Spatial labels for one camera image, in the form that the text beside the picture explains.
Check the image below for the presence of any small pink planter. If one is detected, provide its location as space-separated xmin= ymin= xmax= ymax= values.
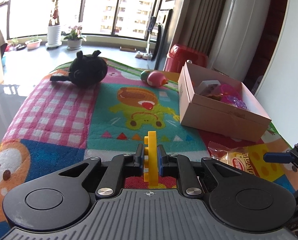
xmin=25 ymin=38 xmax=42 ymax=50

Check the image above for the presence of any grey curtain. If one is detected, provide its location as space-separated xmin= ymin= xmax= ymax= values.
xmin=172 ymin=0 xmax=225 ymax=54

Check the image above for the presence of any black plush toy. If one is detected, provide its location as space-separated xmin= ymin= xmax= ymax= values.
xmin=50 ymin=50 xmax=108 ymax=88

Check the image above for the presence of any colourful cartoon play mat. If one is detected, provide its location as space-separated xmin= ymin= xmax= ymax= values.
xmin=0 ymin=65 xmax=298 ymax=238

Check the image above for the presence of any packaged yellow bread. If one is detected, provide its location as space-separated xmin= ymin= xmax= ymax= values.
xmin=208 ymin=142 xmax=269 ymax=178

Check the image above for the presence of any tall white plant pot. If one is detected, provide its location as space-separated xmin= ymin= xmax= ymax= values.
xmin=45 ymin=25 xmax=62 ymax=49

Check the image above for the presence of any cardboard box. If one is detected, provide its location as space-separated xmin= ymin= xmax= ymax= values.
xmin=178 ymin=63 xmax=271 ymax=142

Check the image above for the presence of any yellow toy building brick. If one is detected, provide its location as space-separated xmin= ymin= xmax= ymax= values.
xmin=143 ymin=131 xmax=159 ymax=188

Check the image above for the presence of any pink flower pot plant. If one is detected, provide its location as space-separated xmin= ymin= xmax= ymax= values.
xmin=64 ymin=25 xmax=86 ymax=50

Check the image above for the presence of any grey rectangular block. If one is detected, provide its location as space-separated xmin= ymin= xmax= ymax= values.
xmin=196 ymin=80 xmax=221 ymax=95

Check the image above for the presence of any pink plastic toy mirror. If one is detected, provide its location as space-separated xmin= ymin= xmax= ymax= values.
xmin=219 ymin=84 xmax=247 ymax=110

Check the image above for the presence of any white slippers pair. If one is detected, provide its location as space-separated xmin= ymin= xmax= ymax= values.
xmin=135 ymin=51 xmax=152 ymax=60

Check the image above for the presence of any white air conditioner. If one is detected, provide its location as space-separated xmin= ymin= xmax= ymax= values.
xmin=208 ymin=0 xmax=271 ymax=81

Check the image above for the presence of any pink round toy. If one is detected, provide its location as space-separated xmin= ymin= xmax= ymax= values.
xmin=140 ymin=70 xmax=168 ymax=87

